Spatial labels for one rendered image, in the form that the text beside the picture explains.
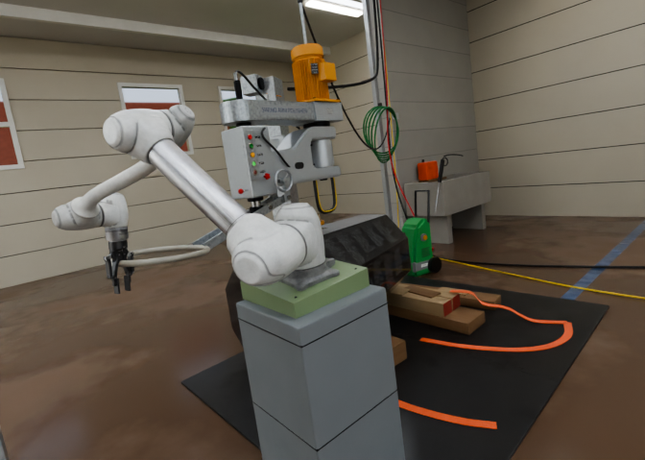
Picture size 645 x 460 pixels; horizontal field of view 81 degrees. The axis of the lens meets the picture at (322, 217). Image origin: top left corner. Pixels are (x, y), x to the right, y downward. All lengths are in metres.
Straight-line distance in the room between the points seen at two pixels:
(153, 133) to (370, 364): 1.05
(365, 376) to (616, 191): 5.73
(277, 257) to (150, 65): 7.87
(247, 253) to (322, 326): 0.34
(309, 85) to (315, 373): 2.03
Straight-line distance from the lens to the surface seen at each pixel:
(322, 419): 1.32
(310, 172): 2.59
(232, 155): 2.34
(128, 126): 1.33
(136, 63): 8.71
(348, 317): 1.28
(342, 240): 2.45
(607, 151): 6.70
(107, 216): 1.84
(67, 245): 8.05
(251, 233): 1.11
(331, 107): 2.82
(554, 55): 6.95
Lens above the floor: 1.26
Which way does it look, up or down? 8 degrees down
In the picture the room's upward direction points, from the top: 8 degrees counter-clockwise
